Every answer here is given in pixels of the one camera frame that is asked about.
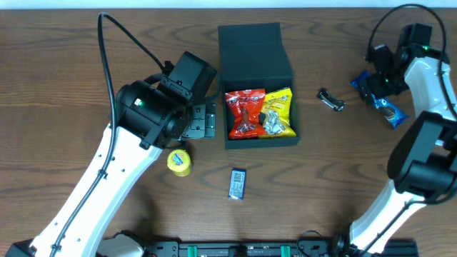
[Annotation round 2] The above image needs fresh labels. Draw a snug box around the blue Oreo cookie pack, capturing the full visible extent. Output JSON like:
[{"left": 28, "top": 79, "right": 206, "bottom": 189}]
[{"left": 351, "top": 71, "right": 408, "bottom": 129}]

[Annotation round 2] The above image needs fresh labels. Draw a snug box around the red candy bag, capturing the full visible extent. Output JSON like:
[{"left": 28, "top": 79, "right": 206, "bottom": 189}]
[{"left": 225, "top": 89, "right": 266, "bottom": 139}]

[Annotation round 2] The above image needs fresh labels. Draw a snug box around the yellow candy bag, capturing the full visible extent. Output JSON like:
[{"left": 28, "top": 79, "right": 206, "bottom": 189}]
[{"left": 260, "top": 87, "right": 296, "bottom": 138}]

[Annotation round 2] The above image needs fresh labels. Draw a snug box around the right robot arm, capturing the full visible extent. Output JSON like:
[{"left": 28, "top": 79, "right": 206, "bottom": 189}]
[{"left": 333, "top": 24, "right": 456, "bottom": 256}]

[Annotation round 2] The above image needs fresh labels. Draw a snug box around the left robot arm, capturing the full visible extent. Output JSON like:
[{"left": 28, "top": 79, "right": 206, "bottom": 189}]
[{"left": 6, "top": 51, "right": 217, "bottom": 256}]

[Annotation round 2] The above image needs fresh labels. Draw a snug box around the yellow candy tube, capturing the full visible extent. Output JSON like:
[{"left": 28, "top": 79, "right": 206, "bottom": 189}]
[{"left": 167, "top": 149, "right": 192, "bottom": 177}]

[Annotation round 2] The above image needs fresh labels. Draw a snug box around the small black wrapped snack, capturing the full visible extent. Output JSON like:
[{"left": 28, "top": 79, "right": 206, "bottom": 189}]
[{"left": 316, "top": 88, "right": 346, "bottom": 111}]

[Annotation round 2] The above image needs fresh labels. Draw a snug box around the small blue barcode packet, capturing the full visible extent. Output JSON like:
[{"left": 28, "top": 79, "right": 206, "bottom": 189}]
[{"left": 228, "top": 168, "right": 246, "bottom": 200}]

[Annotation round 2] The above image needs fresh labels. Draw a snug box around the dark green open box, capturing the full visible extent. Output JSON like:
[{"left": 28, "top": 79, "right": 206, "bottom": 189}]
[{"left": 218, "top": 23, "right": 301, "bottom": 149}]

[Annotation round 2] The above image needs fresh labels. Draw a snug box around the left black cable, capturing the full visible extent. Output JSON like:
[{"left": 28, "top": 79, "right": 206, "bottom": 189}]
[{"left": 49, "top": 11, "right": 167, "bottom": 257}]

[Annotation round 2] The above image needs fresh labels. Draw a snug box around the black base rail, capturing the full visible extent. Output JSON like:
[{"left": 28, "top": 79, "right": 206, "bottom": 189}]
[{"left": 96, "top": 231, "right": 419, "bottom": 257}]

